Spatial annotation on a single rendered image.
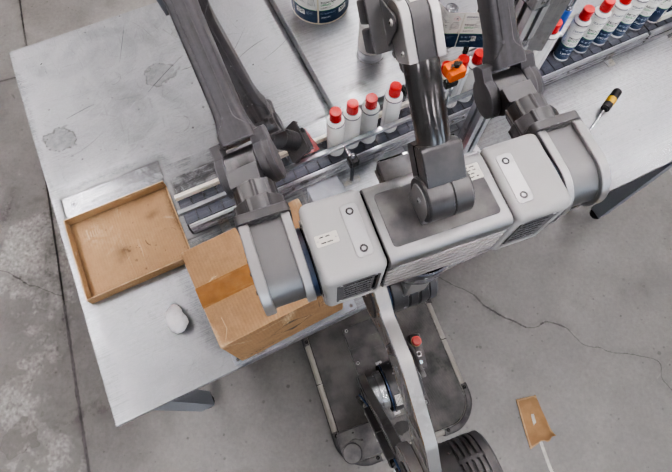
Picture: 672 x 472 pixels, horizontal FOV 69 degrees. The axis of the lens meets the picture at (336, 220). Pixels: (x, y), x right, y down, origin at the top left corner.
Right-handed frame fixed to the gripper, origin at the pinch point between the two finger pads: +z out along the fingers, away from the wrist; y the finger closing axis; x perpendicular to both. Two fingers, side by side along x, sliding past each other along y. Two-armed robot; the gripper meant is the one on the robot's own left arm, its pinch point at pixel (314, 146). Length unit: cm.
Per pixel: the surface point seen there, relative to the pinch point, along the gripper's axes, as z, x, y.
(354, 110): -0.6, -16.3, -0.4
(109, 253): -33, 58, 0
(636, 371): 139, -13, -105
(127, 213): -28, 52, 10
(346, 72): 20.6, -11.7, 25.6
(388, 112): 13.0, -19.6, -0.1
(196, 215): -18.7, 34.5, -1.9
